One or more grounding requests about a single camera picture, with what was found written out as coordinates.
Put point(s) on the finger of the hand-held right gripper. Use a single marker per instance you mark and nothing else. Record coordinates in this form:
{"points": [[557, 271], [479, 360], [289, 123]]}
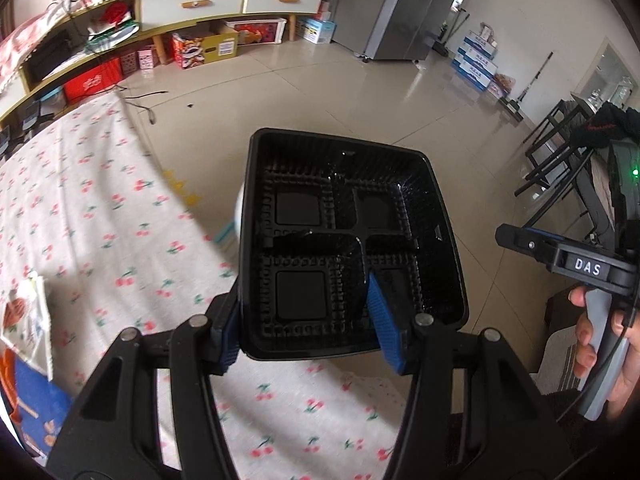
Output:
{"points": [[525, 245]]}

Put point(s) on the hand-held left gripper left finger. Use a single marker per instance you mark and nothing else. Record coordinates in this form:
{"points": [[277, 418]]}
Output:
{"points": [[226, 340]]}

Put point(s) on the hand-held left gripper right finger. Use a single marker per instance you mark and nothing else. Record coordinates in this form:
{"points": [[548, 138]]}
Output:
{"points": [[385, 325]]}

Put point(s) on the black plastic food tray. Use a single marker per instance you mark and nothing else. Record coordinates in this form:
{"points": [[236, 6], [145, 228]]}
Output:
{"points": [[300, 240]]}

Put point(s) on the white plastic basin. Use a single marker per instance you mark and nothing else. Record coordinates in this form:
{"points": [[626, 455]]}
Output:
{"points": [[239, 215]]}

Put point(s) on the pecan snack packet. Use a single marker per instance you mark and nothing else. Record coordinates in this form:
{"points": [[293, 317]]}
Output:
{"points": [[30, 330]]}

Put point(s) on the blue nut carton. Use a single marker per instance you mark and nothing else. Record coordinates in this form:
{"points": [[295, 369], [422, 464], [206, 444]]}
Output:
{"points": [[35, 400]]}

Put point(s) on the person's right hand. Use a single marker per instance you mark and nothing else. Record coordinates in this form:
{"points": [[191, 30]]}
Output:
{"points": [[584, 350]]}

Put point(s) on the black knitted cloth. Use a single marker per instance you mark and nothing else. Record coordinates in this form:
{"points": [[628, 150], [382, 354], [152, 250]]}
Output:
{"points": [[605, 127]]}

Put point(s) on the black chair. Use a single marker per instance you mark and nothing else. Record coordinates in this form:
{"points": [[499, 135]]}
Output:
{"points": [[555, 150]]}

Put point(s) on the grey striped cushion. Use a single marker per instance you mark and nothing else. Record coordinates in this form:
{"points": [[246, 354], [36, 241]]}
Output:
{"points": [[565, 360]]}

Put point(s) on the glass door cabinet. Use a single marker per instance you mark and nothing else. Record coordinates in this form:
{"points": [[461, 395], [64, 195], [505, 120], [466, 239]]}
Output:
{"points": [[612, 75]]}

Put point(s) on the yellow floor sticker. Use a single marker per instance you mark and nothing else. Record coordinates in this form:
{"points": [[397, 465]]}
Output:
{"points": [[181, 187]]}

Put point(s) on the floor mop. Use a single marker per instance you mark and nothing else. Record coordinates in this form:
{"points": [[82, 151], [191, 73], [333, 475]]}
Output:
{"points": [[530, 80]]}

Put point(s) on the blue and white carton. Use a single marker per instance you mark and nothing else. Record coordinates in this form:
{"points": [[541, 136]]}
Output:
{"points": [[481, 40], [475, 60], [470, 77]]}

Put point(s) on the cherry print tablecloth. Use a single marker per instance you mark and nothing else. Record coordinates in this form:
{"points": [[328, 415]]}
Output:
{"points": [[100, 210]]}

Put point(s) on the grey refrigerator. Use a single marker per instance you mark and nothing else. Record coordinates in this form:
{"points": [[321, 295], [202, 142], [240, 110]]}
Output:
{"points": [[395, 10]]}

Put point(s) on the red gift box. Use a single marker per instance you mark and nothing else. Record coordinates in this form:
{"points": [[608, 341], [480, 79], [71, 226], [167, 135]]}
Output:
{"points": [[92, 80]]}

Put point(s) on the yellow cardboard box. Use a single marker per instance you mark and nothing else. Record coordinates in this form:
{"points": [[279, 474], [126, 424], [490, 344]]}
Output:
{"points": [[205, 47]]}

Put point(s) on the small pink box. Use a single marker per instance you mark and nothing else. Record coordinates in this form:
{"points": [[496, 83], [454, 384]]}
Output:
{"points": [[146, 57]]}

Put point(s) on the blue and white box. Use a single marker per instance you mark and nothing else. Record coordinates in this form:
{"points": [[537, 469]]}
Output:
{"points": [[317, 30]]}

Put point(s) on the red and white flat box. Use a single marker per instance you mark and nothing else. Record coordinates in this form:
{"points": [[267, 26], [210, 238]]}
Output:
{"points": [[257, 31]]}

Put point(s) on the wooden TV cabinet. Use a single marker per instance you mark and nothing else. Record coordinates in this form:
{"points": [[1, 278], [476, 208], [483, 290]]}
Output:
{"points": [[165, 22]]}

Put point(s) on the pink cloth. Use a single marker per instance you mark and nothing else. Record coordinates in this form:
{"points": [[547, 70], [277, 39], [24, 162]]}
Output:
{"points": [[30, 35]]}

